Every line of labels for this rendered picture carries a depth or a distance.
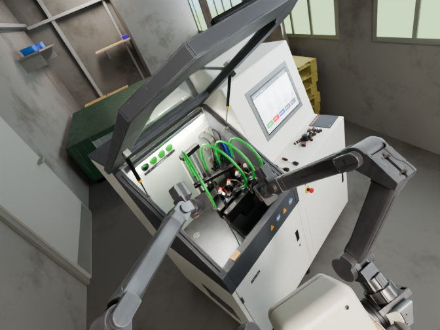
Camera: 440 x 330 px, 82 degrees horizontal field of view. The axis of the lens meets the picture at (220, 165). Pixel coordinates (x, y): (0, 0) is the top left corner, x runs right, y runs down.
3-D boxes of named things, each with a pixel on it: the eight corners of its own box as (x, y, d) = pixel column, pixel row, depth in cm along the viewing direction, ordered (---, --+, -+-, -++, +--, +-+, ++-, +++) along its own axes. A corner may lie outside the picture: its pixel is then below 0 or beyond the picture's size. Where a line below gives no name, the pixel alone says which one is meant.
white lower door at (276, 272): (265, 339, 169) (236, 292, 130) (262, 337, 171) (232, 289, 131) (311, 262, 199) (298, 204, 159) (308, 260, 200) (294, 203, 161)
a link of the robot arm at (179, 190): (170, 226, 87) (185, 213, 82) (152, 198, 89) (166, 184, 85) (191, 215, 97) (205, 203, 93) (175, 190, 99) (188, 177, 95)
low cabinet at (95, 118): (94, 143, 586) (71, 113, 541) (165, 107, 616) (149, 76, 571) (95, 187, 425) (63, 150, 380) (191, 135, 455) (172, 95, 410)
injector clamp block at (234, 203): (235, 230, 154) (227, 214, 146) (223, 224, 161) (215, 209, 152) (266, 192, 170) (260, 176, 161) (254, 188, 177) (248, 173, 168)
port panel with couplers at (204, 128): (213, 169, 172) (196, 131, 154) (210, 168, 175) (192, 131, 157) (225, 157, 178) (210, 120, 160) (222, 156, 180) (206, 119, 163)
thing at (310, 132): (307, 150, 166) (306, 143, 163) (293, 147, 174) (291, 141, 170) (323, 130, 177) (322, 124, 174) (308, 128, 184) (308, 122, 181)
